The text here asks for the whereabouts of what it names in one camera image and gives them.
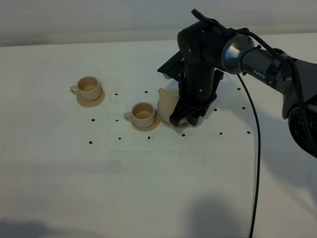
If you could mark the beige saucer near teapot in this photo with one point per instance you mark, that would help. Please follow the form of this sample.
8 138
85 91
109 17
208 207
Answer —
152 127

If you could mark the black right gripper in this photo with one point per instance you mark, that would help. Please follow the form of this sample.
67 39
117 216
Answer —
197 91

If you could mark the beige saucer far left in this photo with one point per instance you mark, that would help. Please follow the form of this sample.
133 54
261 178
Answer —
90 104

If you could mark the beige ceramic teapot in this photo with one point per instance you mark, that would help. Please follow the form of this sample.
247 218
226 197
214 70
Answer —
166 104

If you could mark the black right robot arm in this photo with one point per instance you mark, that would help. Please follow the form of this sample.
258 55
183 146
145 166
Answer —
208 50

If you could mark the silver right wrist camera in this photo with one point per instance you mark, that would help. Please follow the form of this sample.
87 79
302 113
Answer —
174 67

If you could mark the beige teacup near teapot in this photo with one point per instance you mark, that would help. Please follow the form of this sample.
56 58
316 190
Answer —
142 115

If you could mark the beige teacup far left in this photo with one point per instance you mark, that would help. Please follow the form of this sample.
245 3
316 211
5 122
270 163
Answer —
88 88

